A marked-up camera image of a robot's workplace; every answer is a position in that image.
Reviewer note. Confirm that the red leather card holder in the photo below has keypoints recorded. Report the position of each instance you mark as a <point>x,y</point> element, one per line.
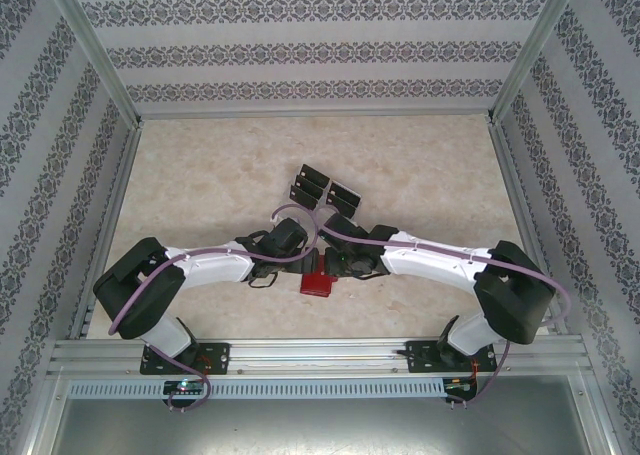
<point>317,285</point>

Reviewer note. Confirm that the clear acrylic card stand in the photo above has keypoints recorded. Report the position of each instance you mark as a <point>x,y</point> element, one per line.
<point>322,195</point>

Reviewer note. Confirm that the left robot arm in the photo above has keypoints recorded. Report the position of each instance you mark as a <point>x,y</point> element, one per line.
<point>215,267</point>

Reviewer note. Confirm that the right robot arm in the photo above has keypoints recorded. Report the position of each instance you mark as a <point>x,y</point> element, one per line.
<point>430,265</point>

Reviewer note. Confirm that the black credit card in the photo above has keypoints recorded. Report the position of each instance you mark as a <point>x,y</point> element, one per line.
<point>303,196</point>
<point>341,202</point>
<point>346,191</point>
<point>314,173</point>
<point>310,184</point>

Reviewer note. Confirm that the grey sheet metal panel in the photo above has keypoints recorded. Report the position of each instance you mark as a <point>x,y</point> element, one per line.
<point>320,430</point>

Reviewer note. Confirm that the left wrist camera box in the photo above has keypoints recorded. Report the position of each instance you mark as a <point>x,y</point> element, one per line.
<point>287,235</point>

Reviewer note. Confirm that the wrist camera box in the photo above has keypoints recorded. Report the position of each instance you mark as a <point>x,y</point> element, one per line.
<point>345,225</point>
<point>287,235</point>

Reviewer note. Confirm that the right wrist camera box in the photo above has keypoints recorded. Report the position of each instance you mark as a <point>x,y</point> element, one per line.
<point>345,225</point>

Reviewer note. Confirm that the aluminium mounting rail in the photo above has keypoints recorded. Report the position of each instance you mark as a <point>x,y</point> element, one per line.
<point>320,355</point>

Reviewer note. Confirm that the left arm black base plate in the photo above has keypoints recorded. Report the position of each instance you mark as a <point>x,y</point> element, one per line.
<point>220,357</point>

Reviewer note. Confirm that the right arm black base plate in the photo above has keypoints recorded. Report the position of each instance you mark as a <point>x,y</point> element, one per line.
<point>415,360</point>

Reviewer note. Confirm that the aluminium table edge rail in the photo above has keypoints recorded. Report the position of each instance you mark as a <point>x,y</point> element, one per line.
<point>510,175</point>
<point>121,175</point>

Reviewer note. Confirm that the aluminium frame post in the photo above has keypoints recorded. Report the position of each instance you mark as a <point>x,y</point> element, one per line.
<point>97,50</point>
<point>531,50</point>

